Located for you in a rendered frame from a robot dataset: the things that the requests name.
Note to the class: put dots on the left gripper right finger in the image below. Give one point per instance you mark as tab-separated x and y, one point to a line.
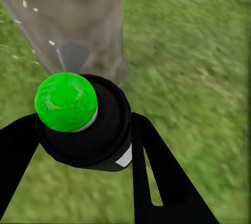
182	204

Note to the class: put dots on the pesticide atomizer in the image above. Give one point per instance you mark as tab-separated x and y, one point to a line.
83	120

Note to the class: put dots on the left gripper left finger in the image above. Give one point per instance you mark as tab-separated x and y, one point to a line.
18	143

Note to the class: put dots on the tree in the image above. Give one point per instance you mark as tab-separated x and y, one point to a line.
96	24

